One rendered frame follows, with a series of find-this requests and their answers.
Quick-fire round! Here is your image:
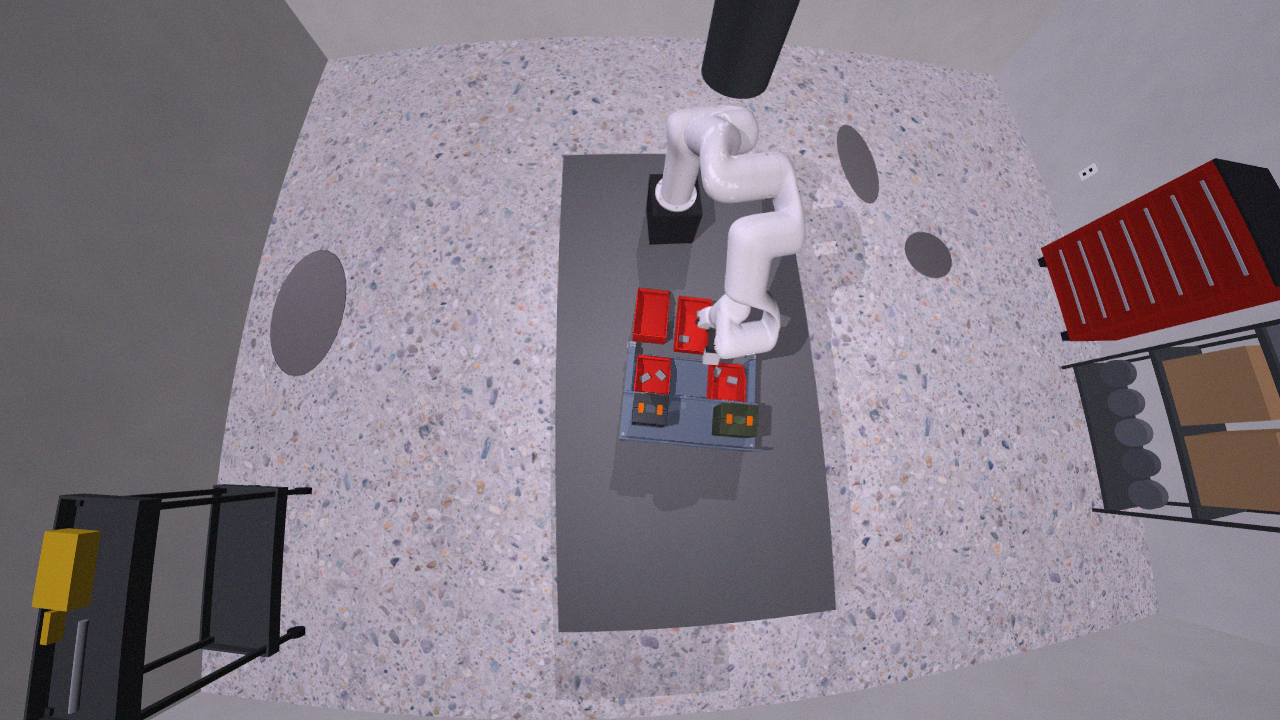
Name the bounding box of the dark green tool case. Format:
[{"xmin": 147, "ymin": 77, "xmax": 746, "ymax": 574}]
[{"xmin": 712, "ymin": 404, "xmax": 758, "ymax": 438}]

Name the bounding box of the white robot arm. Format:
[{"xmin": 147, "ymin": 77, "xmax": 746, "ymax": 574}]
[{"xmin": 655, "ymin": 105, "xmax": 805, "ymax": 365}]

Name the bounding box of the dark grey tool case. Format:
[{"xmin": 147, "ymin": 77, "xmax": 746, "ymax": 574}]
[{"xmin": 632, "ymin": 393, "xmax": 668, "ymax": 425}]

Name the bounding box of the red bin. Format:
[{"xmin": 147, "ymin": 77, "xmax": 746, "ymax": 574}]
[
  {"xmin": 707, "ymin": 363, "xmax": 746, "ymax": 402},
  {"xmin": 634, "ymin": 354, "xmax": 671, "ymax": 395},
  {"xmin": 632, "ymin": 287, "xmax": 669, "ymax": 345},
  {"xmin": 673, "ymin": 295, "xmax": 712, "ymax": 355}
]

